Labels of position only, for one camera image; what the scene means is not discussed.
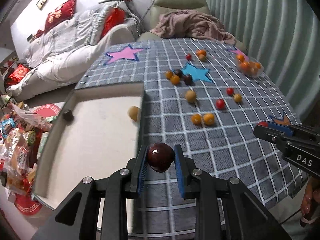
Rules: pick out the clear glass fruit bowl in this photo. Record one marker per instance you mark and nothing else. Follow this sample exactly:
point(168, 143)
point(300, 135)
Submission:
point(250, 67)

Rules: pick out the small dark fruit in box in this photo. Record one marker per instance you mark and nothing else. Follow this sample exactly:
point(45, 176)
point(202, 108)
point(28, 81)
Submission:
point(68, 115)

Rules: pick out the pile of snack packets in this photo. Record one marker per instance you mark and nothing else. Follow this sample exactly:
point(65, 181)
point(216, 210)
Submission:
point(24, 132)

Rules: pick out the grey checked tablecloth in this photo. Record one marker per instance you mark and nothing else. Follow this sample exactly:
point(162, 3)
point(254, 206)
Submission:
point(228, 148)

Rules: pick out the tan fruit at far table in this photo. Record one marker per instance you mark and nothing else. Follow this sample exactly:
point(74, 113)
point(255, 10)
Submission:
point(202, 57)

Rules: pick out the red cherry tomato with stem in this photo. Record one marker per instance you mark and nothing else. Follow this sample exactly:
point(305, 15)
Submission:
point(220, 104)

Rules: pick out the small picture frame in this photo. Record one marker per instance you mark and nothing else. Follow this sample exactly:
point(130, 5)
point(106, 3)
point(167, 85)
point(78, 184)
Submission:
point(41, 3)

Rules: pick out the dark red plum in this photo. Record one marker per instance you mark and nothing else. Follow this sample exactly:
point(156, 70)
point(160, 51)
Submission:
point(160, 156)

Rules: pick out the dark grey shallow box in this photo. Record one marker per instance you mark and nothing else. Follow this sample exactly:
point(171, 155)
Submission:
point(99, 141)

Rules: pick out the yellow orange round fruit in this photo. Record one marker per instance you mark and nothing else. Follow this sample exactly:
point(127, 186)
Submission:
point(237, 98)

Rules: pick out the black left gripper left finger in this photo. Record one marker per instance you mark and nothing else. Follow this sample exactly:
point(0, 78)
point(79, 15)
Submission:
point(126, 183)

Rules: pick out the red cushion on armrest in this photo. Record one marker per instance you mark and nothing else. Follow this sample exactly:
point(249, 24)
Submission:
point(115, 17)

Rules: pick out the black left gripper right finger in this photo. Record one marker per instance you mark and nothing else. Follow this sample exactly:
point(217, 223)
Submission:
point(194, 183)

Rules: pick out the orange kumquat on cloth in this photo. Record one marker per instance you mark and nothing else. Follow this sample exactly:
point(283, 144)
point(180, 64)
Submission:
point(196, 119)

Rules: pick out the right hand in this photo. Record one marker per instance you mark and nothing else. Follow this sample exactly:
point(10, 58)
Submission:
point(310, 203)

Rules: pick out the tan round fruit in box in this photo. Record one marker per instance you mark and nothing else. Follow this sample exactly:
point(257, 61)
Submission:
point(134, 113)

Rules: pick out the tan round fruit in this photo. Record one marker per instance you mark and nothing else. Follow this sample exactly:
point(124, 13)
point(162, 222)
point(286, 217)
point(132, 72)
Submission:
point(190, 96)
point(134, 113)

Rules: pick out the pink blanket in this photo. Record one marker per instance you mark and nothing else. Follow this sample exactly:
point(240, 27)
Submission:
point(192, 24)

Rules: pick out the white covered sofa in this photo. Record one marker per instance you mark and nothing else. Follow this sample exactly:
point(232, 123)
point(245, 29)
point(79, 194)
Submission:
point(61, 56)

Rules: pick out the green curtain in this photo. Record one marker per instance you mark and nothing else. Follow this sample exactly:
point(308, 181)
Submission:
point(284, 36)

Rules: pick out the red cushion at sofa end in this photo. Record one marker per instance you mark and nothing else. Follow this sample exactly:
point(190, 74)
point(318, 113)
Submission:
point(17, 75)

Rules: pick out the small red tomato far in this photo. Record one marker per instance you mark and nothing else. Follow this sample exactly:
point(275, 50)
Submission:
point(188, 57)

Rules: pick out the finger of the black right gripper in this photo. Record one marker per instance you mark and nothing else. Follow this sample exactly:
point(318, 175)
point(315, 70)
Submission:
point(272, 132)

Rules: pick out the orange on bowl top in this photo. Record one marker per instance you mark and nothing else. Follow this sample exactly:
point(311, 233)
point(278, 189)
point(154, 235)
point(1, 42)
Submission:
point(240, 57)

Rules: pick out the grey striped pillow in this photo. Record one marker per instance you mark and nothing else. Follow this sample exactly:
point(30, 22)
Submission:
point(99, 18)

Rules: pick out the orange kumquat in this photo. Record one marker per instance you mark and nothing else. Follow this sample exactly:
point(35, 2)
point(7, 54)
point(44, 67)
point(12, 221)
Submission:
point(196, 119)
point(175, 79)
point(209, 119)
point(168, 74)

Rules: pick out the large red embroidered cushion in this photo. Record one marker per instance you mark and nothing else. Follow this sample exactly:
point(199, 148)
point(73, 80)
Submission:
point(63, 12)

